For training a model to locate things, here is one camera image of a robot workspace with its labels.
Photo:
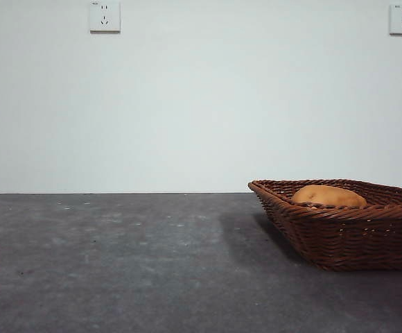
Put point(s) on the brown potato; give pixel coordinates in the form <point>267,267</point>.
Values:
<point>330,196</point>

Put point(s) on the brown wicker basket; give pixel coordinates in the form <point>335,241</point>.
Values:
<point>353,239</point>

